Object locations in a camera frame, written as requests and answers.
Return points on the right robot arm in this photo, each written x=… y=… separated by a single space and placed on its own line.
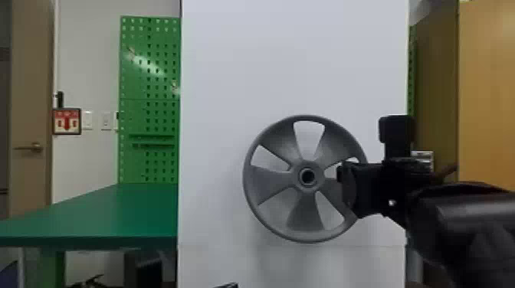
x=462 y=225

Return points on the white panel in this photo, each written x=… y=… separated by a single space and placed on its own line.
x=281 y=60

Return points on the grey wheel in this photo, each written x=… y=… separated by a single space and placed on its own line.
x=277 y=193

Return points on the red wall sign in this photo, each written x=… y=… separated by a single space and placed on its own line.
x=66 y=121

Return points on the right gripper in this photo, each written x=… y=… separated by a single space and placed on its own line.
x=372 y=189

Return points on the white wall switch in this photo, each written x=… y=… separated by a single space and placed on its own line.
x=107 y=120
x=87 y=120

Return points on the brown wooden cupboard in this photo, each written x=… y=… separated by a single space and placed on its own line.
x=483 y=92

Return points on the beige door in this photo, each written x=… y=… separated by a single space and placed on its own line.
x=28 y=100

